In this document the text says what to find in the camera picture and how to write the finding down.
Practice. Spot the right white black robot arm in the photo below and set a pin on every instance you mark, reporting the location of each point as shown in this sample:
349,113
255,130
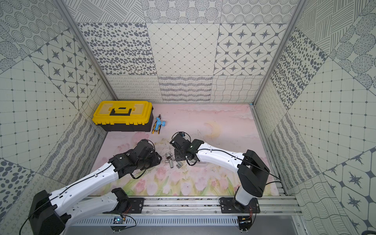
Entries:
251,169

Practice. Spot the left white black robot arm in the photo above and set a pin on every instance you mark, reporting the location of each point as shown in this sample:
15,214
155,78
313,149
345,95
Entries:
51,213

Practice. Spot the blue yellow hand tool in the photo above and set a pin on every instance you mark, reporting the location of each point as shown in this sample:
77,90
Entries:
159,123

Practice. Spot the yellow black toolbox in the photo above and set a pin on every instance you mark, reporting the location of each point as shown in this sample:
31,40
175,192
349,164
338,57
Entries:
124,116

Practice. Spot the small green circuit board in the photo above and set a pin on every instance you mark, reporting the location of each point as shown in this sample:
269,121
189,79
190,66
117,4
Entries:
118,220

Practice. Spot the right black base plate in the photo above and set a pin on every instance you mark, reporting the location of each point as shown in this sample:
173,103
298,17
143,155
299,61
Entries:
230,205

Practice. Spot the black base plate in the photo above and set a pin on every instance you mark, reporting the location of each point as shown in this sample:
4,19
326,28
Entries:
131,205
230,205

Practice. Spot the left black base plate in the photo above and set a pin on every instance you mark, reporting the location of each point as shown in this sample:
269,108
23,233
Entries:
131,205

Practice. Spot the aluminium mounting rail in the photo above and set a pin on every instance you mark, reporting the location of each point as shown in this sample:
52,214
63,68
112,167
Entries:
270,205

